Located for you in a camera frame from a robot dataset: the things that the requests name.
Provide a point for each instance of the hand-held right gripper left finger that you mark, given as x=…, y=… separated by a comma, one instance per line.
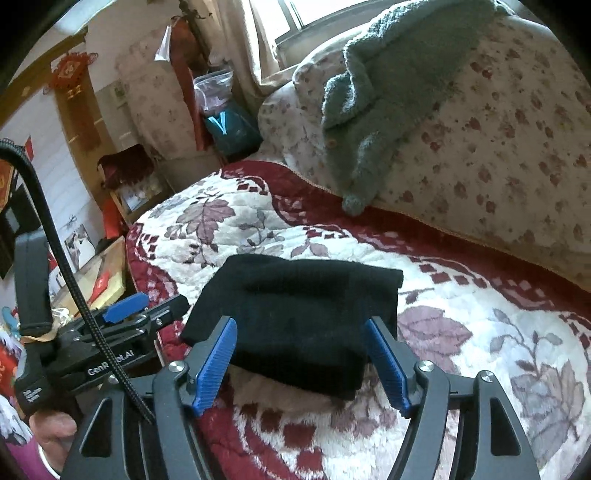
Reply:
x=214, y=364

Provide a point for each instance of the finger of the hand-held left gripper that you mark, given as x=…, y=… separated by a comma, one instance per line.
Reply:
x=124, y=307
x=171, y=307

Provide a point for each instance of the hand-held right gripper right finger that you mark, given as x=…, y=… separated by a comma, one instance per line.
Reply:
x=388, y=360

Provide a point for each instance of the black pants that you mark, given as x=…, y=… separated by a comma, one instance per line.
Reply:
x=295, y=314

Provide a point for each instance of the person's left forearm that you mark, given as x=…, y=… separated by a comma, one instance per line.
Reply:
x=27, y=464

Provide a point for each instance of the person's left hand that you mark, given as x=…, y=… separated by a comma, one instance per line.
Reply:
x=51, y=434

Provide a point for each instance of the flat wooden box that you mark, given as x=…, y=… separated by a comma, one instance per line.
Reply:
x=104, y=277

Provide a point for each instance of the red white floral blanket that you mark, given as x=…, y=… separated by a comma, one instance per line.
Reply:
x=461, y=295

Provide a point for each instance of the dark red cloth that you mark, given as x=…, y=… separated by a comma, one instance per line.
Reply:
x=124, y=164

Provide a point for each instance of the teal bag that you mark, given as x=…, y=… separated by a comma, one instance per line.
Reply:
x=235, y=134

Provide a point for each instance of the floral fabric cover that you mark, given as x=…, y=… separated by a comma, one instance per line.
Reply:
x=150, y=97

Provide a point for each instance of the clear plastic bag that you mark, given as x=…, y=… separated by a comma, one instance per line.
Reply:
x=213, y=87

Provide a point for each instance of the hanging red cloth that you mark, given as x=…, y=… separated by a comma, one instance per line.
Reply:
x=187, y=78

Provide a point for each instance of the red knot decoration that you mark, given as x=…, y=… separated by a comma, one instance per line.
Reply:
x=71, y=76

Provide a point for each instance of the floral folded quilt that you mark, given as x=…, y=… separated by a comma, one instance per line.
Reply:
x=485, y=138

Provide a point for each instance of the green knit sweater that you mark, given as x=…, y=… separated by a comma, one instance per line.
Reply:
x=392, y=92

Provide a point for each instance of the beige curtain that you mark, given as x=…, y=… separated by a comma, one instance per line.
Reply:
x=258, y=41

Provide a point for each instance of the bright window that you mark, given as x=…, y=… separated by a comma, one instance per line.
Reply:
x=332, y=14

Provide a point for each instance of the wooden door frame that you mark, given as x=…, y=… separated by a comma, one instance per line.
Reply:
x=78, y=129

